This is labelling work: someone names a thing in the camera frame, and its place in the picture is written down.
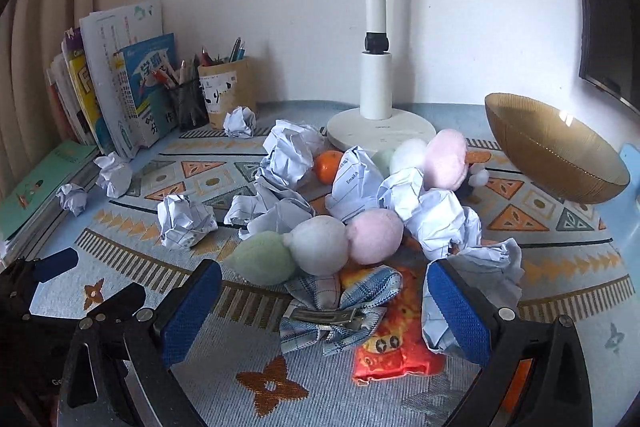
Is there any pastel plush dango skewer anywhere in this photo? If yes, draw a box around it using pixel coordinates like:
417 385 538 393
222 209 405 286
372 128 469 192

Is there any crumpled printed paper ball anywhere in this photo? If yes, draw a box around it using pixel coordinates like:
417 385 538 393
325 146 386 223

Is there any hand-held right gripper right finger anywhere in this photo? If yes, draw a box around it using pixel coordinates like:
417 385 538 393
425 258 599 427

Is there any patterned blue table mat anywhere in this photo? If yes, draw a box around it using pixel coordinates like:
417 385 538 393
0 99 640 427

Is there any row of standing books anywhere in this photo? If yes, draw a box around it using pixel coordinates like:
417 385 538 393
80 0 165 158

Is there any black white pompom toy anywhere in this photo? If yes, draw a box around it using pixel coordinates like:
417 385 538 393
457 163 491 198

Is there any blue upright book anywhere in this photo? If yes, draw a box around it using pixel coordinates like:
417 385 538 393
117 33 177 148

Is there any wicker basket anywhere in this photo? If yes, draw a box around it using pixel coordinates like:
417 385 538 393
484 93 631 206

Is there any yellow upright book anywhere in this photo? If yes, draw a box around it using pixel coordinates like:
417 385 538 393
62 27 108 145

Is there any black mesh pen holder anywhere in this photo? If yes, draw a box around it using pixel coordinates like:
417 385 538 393
166 78 210 132

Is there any orange tangerine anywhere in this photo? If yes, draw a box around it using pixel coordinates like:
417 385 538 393
313 150 346 185

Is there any bunch of coloured pens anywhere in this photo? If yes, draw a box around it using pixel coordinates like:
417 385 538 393
200 38 247 66

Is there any grey plaid cloth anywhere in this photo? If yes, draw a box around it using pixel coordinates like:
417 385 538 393
279 264 403 356

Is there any red orange snack packet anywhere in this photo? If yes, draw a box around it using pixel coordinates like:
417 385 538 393
340 264 451 383

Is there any pile of papers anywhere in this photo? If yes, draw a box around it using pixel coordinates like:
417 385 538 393
56 107 525 354

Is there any black flat screen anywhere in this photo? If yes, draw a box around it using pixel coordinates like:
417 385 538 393
557 0 640 115

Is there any kraft paper pen holder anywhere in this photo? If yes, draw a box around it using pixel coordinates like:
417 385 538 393
198 58 258 130

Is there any green flat book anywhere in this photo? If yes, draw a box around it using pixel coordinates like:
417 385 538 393
0 141 99 243

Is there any bunch of pencils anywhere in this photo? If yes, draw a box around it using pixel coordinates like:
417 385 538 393
150 54 201 88

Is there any white desk lamp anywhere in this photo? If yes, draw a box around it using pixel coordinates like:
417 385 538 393
326 0 437 154

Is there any thin upright book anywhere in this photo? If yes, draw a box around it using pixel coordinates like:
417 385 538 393
45 56 81 142

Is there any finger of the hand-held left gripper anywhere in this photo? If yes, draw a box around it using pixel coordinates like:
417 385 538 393
4 248 80 315
75 282 147 325

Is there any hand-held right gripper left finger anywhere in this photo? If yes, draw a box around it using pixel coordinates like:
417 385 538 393
59 258 224 427

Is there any beige curtain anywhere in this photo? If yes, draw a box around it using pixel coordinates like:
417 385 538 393
0 0 108 158

